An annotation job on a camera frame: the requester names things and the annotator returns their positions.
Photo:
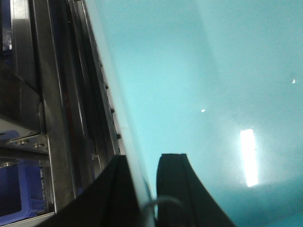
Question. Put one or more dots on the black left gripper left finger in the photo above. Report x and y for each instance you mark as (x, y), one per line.
(109, 202)

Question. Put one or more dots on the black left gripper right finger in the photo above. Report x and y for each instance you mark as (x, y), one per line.
(187, 202)

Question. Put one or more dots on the light blue plastic bin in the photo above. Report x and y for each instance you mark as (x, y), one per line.
(218, 80)

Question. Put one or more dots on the dark blue lower crate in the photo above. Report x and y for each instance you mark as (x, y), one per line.
(23, 165)

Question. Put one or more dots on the stainless steel shelf rail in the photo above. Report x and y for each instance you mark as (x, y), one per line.
(51, 83)

